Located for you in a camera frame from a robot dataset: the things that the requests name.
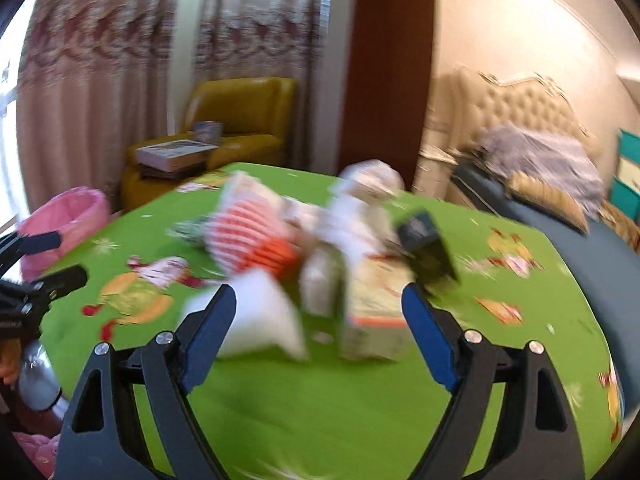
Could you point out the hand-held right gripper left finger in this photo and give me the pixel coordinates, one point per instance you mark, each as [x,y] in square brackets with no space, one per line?
[210,340]

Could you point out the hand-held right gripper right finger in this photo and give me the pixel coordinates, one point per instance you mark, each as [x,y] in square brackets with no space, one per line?
[430,340]

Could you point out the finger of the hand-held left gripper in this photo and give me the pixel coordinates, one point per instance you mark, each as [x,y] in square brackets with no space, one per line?
[42,242]
[60,281]

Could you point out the pink lined trash bin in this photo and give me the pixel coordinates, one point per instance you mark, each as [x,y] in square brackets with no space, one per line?
[70,215]

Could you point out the white paper sheet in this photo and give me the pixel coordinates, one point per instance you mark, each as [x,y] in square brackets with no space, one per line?
[260,310]

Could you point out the yellow printed carton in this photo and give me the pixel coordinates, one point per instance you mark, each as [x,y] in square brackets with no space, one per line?
[380,300]

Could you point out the small black box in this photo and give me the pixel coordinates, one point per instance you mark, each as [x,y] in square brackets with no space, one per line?
[427,245]

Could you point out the red striped paper carton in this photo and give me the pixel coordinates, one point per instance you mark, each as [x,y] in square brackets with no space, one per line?
[245,240]

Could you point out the dark green wrapper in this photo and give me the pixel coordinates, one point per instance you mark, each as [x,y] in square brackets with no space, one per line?
[192,230]

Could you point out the small grey white carton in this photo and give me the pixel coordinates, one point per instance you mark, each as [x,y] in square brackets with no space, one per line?
[320,285]

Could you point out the white labelled paper cup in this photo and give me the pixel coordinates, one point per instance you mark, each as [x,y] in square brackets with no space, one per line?
[375,175]

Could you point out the chrome table base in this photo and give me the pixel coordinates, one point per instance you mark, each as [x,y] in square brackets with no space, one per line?
[37,375]

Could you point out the green cartoon printed tablecloth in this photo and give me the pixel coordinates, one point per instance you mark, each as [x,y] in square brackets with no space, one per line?
[325,410]

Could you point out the dark wooden tray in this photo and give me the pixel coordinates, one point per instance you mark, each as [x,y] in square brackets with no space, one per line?
[160,173]

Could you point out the pink fluffy cloth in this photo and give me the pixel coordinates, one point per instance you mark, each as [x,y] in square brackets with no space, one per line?
[35,455]

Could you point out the flat white printed box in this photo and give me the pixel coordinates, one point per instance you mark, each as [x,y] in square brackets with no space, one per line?
[172,152]

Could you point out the beige lace-trimmed curtain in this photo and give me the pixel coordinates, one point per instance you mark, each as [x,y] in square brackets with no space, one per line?
[250,25]
[90,85]

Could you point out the blue sheet mattress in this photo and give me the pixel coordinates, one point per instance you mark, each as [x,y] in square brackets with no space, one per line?
[600,285]

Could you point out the gold striped pillow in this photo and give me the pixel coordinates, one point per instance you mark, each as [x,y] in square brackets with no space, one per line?
[547,197]

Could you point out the blue picture book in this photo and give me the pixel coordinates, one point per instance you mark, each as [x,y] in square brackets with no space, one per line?
[207,131]

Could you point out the grey patterned blanket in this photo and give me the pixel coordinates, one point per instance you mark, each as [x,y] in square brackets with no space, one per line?
[545,157]

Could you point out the yellow leather armchair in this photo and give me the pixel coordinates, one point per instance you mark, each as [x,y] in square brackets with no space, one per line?
[250,105]

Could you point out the cream tufted headboard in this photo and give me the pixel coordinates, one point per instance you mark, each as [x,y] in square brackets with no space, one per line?
[520,105]

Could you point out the stack of teal storage bins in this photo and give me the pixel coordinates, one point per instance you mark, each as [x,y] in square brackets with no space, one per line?
[629,170]

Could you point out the brown wooden partition panel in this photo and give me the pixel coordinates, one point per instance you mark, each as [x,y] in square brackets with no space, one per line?
[395,60]

